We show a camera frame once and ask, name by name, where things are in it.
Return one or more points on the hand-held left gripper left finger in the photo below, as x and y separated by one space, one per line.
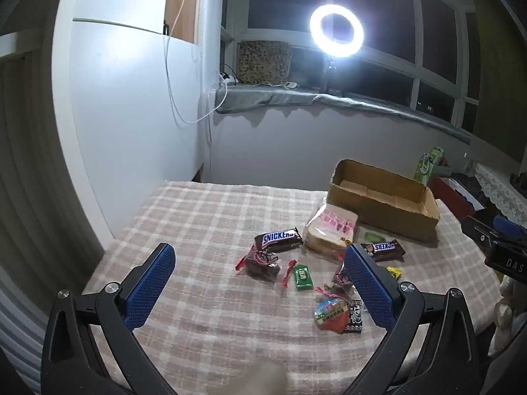
150 284

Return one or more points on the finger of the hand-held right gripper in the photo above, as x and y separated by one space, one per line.
508 224
479 232

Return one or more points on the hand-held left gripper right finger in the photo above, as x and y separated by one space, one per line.
368 284

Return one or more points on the yellow candy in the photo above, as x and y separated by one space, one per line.
394 273

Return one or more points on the dark snack packet red trim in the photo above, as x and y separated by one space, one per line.
339 282
259 265

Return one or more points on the black white patterned packet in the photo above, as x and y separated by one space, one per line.
356 319

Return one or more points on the brown chocolate bar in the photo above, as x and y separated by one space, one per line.
278 238
385 249

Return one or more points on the clear packet green candy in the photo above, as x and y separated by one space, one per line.
374 237

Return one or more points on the round colourful snack packet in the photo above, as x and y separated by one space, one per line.
329 317

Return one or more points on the bagged sliced bread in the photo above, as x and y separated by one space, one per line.
329 230

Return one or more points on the cardboard box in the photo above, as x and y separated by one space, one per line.
391 214

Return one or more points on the red candy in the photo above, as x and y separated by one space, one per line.
288 273

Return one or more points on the person's left hand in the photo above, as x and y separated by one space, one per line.
265 378

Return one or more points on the white lace cloth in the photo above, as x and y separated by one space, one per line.
502 191

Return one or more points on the dark small object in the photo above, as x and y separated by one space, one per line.
516 180

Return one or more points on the red box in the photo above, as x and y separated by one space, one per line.
448 191

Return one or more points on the green tissue pack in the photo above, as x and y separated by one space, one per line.
428 166

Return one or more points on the black light stand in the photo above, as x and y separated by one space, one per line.
330 76

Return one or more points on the grey windowsill cloth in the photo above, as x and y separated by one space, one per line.
255 98

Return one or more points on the white charger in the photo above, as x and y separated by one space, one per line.
291 85

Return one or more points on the white power strip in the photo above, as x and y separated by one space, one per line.
226 78

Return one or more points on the leopard print cushion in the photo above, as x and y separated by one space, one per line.
263 61

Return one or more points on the wooden cabinet panel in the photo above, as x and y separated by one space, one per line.
183 8

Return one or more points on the window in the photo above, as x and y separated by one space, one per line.
288 0

